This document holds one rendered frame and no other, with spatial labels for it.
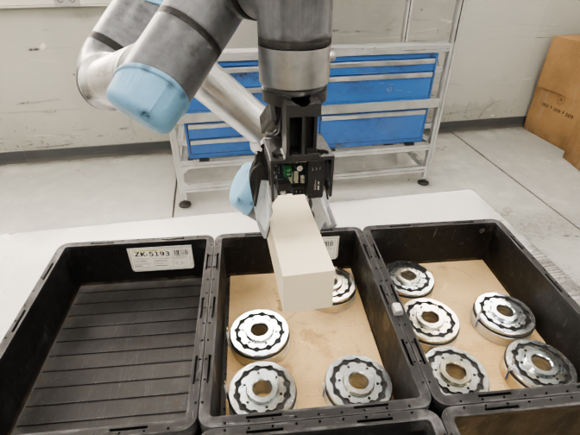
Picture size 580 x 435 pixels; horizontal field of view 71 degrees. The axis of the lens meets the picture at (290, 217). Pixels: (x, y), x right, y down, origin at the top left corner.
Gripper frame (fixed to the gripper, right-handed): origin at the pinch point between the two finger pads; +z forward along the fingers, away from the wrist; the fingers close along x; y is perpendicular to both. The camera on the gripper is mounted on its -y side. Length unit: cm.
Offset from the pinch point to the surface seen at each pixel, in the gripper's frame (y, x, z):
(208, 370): 9.1, -13.4, 17.2
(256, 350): 2.5, -6.1, 23.1
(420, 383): 17.2, 14.6, 15.8
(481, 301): -0.8, 36.4, 22.7
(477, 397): 20.3, 20.9, 15.7
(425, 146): -184, 125, 81
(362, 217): -54, 33, 39
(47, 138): -272, -139, 93
